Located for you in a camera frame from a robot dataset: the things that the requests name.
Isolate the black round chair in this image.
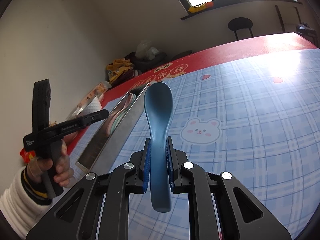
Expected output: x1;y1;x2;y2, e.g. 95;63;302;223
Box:
228;17;254;41

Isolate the yellow object on windowsill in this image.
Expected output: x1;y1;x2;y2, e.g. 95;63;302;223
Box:
188;1;214;14

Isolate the blue spoon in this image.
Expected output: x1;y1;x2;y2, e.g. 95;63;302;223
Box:
144;82;173;213

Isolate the yellow clothes pile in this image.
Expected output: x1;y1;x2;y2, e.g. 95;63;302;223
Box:
106;58;133;86

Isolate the snack box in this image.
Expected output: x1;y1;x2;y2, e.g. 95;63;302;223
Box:
78;81;112;107

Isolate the white plastic bag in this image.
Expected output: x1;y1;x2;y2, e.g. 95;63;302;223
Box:
135;40;159;60

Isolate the steel utensil tray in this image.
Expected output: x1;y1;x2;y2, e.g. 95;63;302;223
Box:
75;84;148;175

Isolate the pink spoon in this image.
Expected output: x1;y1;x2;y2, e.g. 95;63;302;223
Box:
106;92;133;137

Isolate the white sleeve forearm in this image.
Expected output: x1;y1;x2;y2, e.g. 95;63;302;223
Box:
1;168;52;239

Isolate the green spoon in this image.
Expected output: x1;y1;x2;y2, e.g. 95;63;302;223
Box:
111;93;136;133

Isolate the white textured bowl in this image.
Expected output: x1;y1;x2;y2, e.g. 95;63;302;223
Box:
76;96;102;117

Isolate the person's left hand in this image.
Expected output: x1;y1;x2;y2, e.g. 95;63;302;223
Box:
25;140;75;188

